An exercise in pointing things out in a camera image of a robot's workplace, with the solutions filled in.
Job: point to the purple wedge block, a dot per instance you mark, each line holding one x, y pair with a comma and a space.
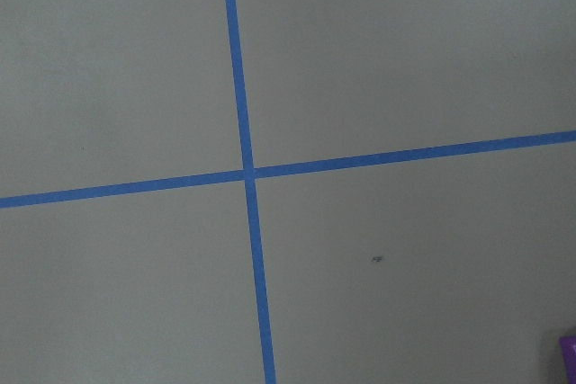
568, 348

